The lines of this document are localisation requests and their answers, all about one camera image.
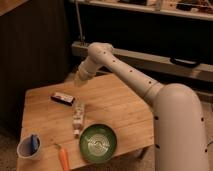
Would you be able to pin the white cup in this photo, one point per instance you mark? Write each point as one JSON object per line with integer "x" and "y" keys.
{"x": 24, "y": 149}

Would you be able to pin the metal pole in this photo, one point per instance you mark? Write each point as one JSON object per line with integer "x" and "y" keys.
{"x": 81, "y": 36}

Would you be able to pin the wooden table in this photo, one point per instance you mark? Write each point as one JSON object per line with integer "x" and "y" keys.
{"x": 107, "y": 100}

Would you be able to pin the grey bench rail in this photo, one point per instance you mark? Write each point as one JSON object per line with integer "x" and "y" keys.
{"x": 203, "y": 72}

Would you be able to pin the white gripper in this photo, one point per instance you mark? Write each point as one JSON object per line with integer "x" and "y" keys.
{"x": 80, "y": 77}

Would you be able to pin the upper shelf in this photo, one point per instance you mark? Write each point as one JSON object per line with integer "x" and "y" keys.
{"x": 145, "y": 9}

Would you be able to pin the green bowl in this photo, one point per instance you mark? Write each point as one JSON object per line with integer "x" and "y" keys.
{"x": 97, "y": 143}

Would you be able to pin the black eraser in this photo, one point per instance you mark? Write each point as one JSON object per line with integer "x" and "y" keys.
{"x": 62, "y": 98}

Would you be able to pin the small clear plastic bottle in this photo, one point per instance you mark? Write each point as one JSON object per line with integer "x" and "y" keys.
{"x": 78, "y": 118}

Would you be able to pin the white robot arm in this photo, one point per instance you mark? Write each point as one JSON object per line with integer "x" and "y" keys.
{"x": 178, "y": 119}

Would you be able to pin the black handle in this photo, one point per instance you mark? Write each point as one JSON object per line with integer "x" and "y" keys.
{"x": 187, "y": 64}

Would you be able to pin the orange carrot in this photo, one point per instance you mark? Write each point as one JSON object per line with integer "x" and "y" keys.
{"x": 63, "y": 157}

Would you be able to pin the blue marker in cup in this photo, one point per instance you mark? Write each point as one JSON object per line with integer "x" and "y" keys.
{"x": 34, "y": 144}

